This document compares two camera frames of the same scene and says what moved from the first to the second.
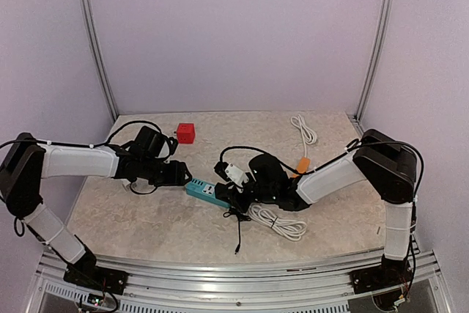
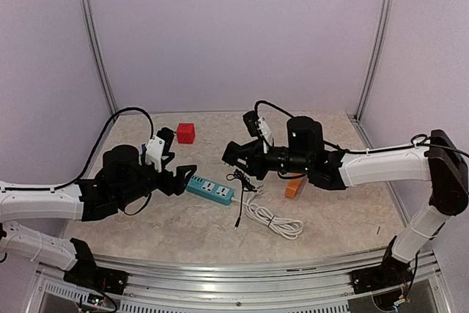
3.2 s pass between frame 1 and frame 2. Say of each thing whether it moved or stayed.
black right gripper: moved
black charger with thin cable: moved
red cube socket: stayed
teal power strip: stayed
